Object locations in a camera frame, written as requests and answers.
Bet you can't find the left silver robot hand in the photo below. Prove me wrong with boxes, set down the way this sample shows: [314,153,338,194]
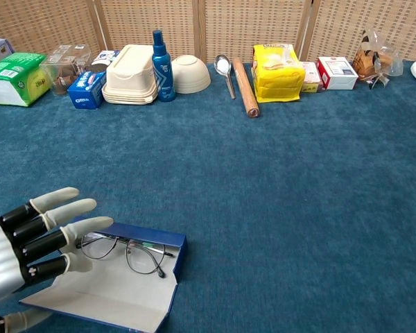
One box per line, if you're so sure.
[0,187,114,332]

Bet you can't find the blue grey glasses case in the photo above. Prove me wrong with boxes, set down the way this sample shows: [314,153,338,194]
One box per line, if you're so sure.
[19,216,188,332]

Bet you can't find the thin-framed eyeglasses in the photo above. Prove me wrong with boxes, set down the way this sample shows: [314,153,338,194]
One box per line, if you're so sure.
[76,232,176,279]

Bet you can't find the green tissue pack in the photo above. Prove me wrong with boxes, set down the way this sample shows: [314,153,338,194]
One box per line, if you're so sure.
[0,51,51,108]

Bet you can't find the blue Oreo cookie box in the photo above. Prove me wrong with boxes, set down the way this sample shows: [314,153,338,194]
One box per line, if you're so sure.
[67,50,121,110]

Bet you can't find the clear plastic cookie box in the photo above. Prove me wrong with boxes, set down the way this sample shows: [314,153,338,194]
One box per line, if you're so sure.
[40,44,92,96]

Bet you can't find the beige lidded lunch box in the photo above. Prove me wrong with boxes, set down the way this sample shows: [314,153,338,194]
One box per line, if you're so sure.
[101,44,159,105]

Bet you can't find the blue spray bottle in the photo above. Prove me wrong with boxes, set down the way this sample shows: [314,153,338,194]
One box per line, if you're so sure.
[151,29,177,103]

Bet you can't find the beige upturned bowl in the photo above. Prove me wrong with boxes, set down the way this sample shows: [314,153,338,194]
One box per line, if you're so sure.
[171,54,212,95]

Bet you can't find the metal spoon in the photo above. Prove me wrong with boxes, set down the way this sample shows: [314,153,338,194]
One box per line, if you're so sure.
[214,54,236,100]

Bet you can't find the wooden rolling pin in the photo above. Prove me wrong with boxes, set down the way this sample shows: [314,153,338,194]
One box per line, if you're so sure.
[232,57,261,119]

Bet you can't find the blue carpet table cover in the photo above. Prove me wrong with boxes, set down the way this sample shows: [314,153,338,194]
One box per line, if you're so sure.
[0,59,416,333]

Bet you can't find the yellow biscuit pack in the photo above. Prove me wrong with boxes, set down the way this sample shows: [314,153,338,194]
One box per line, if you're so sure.
[252,43,306,104]

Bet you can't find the wicker folding screen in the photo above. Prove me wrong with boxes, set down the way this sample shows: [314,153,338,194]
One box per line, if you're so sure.
[0,0,416,65]

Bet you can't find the white red box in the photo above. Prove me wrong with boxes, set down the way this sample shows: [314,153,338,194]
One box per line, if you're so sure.
[315,56,359,91]

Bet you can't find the clear bag of pastries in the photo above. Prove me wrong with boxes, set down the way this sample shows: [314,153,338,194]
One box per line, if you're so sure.
[352,28,404,89]

